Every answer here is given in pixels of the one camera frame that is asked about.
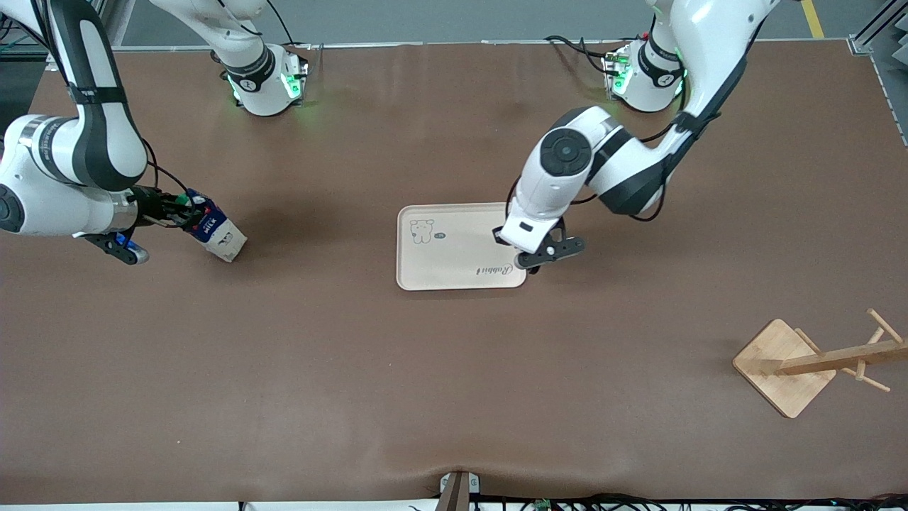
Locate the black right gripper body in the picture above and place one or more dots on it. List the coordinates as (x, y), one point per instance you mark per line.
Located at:
(148, 204)

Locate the blue milk carton green cap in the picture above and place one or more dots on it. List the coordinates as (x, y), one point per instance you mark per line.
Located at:
(221, 238)

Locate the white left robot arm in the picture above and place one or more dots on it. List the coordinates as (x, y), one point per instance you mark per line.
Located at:
(560, 184)

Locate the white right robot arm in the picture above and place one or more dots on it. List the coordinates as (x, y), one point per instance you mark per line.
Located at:
(92, 142)

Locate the white rectangular rabbit tray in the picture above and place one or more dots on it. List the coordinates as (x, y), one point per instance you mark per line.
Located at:
(454, 255)

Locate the brown table cover mat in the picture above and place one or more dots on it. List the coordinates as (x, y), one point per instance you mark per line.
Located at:
(454, 390)

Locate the wooden mug tree stand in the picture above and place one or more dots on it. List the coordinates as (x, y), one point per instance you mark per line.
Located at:
(784, 376)

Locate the aluminium frame profile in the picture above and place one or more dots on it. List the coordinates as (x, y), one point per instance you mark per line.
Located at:
(887, 28)

